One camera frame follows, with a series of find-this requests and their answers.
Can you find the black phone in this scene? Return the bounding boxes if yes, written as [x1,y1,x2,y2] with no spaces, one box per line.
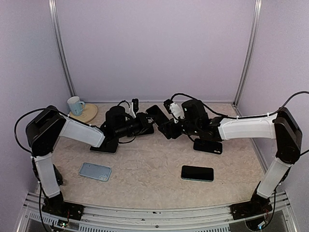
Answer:
[90,140,118,154]
[181,165,214,182]
[146,105,170,127]

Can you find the left aluminium frame post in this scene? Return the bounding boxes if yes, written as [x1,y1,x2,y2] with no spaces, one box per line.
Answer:
[48,0,76,97]

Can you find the aluminium frame post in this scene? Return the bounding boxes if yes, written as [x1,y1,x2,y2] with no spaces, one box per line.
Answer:
[233,0,262,108]
[48,0,76,97]

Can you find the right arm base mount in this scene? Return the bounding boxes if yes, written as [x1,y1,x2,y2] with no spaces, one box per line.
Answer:
[230,184,274,220]

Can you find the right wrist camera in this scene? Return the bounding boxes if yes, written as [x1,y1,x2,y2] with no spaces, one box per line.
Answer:
[163,99,184,123]

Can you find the light blue mug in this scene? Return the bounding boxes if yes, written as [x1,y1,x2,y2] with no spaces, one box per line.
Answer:
[67,96,85,116]

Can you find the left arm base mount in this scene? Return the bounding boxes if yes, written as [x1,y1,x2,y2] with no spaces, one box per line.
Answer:
[42,192,84,221]

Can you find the front aluminium rail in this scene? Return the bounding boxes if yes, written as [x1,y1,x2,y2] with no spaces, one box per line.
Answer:
[15,192,299,232]

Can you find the right aluminium frame post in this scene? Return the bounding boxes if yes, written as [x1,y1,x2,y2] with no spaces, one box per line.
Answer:
[233,0,262,108]

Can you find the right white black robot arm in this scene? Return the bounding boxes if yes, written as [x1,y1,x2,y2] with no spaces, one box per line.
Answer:
[156,99,302,215]

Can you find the light blue phone case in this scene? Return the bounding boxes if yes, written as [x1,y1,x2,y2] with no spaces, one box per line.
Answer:
[79,162,112,182]

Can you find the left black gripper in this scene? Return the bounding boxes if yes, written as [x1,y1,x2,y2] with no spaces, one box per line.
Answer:
[115,112,158,138]

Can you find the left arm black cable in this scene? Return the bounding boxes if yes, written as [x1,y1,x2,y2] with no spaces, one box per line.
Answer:
[14,108,70,155]

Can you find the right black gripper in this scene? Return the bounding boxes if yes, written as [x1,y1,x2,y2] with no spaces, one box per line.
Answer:
[158,117,200,139]

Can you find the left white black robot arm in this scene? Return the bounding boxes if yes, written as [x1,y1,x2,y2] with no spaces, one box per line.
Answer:
[26,105,154,215]

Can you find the beige round plate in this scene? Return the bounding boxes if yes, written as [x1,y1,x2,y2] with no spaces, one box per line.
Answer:
[69,103,98,123]

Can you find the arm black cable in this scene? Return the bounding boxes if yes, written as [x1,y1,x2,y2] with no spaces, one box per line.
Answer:
[170,90,309,155]
[14,108,70,155]

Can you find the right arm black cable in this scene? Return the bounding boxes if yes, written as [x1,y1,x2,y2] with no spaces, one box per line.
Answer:
[170,90,309,155]

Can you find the black cylinder cup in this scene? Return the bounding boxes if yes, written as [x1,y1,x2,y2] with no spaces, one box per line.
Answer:
[53,165,63,186]

